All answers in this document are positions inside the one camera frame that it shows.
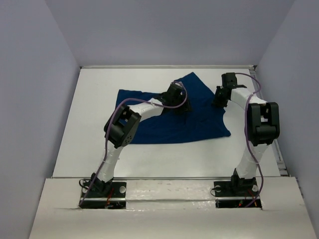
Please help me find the blue t shirt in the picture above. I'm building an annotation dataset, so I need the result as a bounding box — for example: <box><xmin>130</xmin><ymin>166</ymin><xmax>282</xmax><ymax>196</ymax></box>
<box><xmin>116</xmin><ymin>71</ymin><xmax>231</xmax><ymax>145</ymax></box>

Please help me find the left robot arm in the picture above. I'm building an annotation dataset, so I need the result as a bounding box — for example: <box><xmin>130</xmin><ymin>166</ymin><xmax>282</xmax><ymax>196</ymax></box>
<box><xmin>86</xmin><ymin>82</ymin><xmax>190</xmax><ymax>197</ymax></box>

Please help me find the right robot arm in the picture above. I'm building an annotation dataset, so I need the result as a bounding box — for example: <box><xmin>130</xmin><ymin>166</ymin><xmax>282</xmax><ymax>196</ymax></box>
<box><xmin>212</xmin><ymin>72</ymin><xmax>280</xmax><ymax>199</ymax></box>

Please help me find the aluminium rail back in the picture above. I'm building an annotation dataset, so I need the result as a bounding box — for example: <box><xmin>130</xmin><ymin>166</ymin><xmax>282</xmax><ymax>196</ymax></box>
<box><xmin>80</xmin><ymin>65</ymin><xmax>255</xmax><ymax>70</ymax></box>

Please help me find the aluminium rail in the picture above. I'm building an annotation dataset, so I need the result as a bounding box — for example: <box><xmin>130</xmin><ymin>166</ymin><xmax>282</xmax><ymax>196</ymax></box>
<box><xmin>50</xmin><ymin>175</ymin><xmax>290</xmax><ymax>181</ymax></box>
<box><xmin>80</xmin><ymin>65</ymin><xmax>255</xmax><ymax>70</ymax></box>

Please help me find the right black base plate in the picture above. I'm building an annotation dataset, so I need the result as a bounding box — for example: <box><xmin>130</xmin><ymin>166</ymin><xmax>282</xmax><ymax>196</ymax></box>
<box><xmin>210</xmin><ymin>181</ymin><xmax>262</xmax><ymax>209</ymax></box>

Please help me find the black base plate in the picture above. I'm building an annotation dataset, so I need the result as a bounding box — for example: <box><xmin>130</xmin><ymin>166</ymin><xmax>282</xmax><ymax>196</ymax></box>
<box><xmin>210</xmin><ymin>181</ymin><xmax>262</xmax><ymax>209</ymax></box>
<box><xmin>79</xmin><ymin>179</ymin><xmax>127</xmax><ymax>210</ymax></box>

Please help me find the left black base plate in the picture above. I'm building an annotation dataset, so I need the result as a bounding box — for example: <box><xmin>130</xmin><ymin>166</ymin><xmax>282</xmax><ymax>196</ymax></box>
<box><xmin>79</xmin><ymin>179</ymin><xmax>127</xmax><ymax>210</ymax></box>

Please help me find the aluminium rail front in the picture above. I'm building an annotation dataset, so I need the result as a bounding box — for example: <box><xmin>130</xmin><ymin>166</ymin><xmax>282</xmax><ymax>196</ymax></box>
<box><xmin>50</xmin><ymin>175</ymin><xmax>290</xmax><ymax>181</ymax></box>

